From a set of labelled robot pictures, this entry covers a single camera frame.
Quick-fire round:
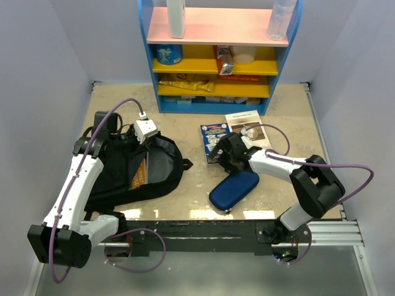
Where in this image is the black backpack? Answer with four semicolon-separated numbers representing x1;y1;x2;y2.
84;128;193;220

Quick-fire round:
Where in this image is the blue comic book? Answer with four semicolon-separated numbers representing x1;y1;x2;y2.
200;123;230;164

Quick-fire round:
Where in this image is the orange treehouse book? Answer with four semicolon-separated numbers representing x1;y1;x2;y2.
129;156;148;190

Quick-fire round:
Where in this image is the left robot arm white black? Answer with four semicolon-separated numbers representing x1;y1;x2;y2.
27;112;136;268

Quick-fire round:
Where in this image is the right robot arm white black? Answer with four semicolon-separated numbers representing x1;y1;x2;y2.
209;132;345;242

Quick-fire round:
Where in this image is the yellow chips bag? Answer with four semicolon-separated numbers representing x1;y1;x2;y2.
159;73;214;92

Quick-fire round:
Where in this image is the silver orange snack bag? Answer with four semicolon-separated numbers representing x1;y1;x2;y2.
216;45;234;76

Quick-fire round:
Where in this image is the white coffee cover book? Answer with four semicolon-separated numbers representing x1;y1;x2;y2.
225;110;272;149

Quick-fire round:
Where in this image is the blue zip pencil case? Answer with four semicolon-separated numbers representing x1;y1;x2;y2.
209;171;260;212

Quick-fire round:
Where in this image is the orange flat box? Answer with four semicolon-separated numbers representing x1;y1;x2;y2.
218;75;260;82

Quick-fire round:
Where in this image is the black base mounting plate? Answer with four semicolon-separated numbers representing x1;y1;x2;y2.
103;220;311;257

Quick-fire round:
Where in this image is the blue shelf unit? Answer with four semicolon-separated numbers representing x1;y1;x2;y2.
138;1;303;114

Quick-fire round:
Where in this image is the blue round tin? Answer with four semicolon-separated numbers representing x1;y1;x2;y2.
156;44;183;65

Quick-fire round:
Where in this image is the white plastic tub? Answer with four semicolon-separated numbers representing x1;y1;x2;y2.
231;46;257;65

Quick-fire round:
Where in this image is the white carton on shelf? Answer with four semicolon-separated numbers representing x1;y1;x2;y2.
166;0;186;39

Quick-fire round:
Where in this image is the clear plastic bottle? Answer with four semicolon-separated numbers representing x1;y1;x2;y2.
267;0;297;41

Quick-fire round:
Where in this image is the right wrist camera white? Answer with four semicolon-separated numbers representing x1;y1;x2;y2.
240;128;254;149

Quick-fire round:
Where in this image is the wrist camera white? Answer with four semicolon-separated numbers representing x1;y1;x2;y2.
240;128;254;149
133;111;159;144

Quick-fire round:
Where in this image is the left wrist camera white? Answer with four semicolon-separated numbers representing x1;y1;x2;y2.
133;111;159;144

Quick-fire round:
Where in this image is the aluminium rail frame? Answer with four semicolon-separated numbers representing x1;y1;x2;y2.
23;80;378;296

